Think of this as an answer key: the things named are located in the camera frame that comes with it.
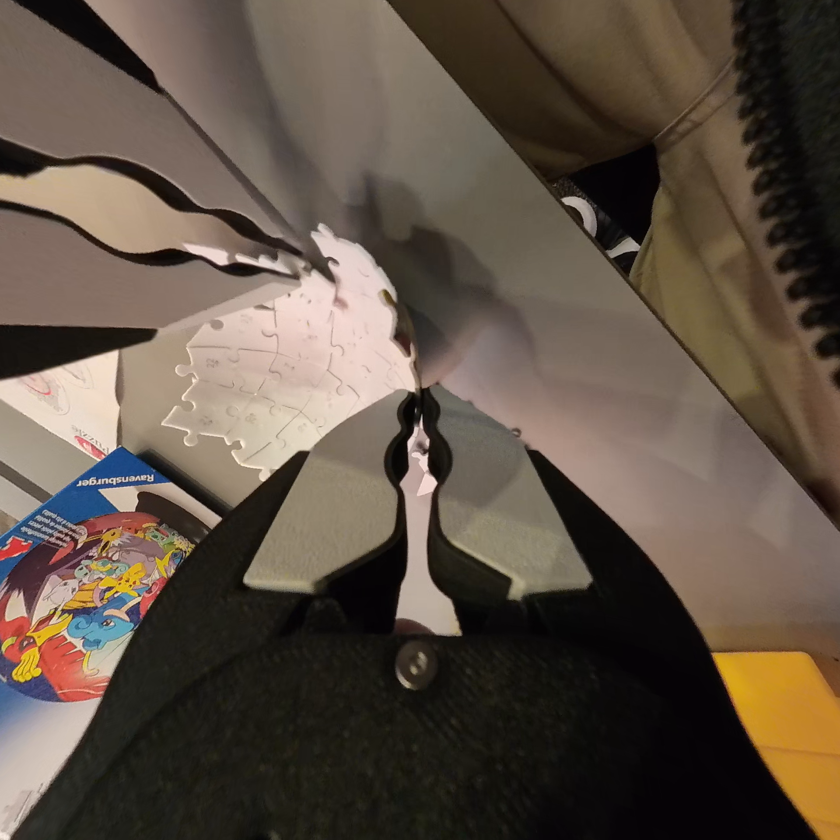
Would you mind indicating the partly built puzzle ball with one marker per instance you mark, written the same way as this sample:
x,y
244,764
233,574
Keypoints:
x,y
295,367

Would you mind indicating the black white shoe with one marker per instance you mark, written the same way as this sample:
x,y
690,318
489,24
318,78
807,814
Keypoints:
x,y
610,197

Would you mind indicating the white instruction sheet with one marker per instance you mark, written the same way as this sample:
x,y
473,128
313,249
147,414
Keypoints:
x,y
65,420

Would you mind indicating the blue puzzle box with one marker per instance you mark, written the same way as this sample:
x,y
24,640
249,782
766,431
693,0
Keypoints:
x,y
65,590

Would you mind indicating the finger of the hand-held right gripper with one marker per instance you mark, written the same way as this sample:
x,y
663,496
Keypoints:
x,y
98,289
98,111

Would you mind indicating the curved white puzzle piece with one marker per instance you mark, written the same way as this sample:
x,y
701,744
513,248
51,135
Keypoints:
x,y
262,262

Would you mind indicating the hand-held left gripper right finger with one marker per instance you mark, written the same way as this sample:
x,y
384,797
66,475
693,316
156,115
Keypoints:
x,y
512,518

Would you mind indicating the yellow box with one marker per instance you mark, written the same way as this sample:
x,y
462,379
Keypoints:
x,y
787,722

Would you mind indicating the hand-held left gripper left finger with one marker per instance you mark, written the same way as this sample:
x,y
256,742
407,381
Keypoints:
x,y
328,518

